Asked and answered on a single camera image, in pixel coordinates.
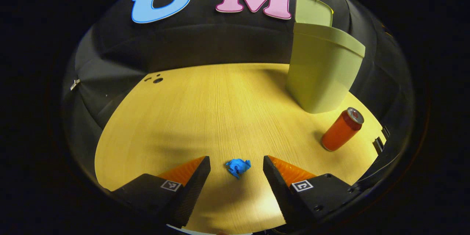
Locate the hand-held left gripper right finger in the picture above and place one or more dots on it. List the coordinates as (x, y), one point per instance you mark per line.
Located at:
(279, 191)

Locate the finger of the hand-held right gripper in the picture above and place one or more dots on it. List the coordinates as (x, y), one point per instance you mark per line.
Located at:
(379, 145)

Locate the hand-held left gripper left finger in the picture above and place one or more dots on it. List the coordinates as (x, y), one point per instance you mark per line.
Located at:
(192, 191)

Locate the red pop can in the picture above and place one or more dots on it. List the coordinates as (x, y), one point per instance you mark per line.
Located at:
(339, 132)

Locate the blue paper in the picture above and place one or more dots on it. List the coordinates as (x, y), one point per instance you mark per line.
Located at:
(238, 167)

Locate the green desktop garbage bin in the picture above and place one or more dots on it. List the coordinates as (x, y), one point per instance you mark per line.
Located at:
(319, 69)

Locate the wooden desktop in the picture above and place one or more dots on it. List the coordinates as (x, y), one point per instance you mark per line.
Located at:
(205, 117)

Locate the black backdrop cloth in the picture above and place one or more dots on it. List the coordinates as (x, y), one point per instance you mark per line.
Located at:
(205, 44)

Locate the silver backdrop clip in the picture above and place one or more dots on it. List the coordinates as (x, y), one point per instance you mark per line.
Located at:
(75, 85)

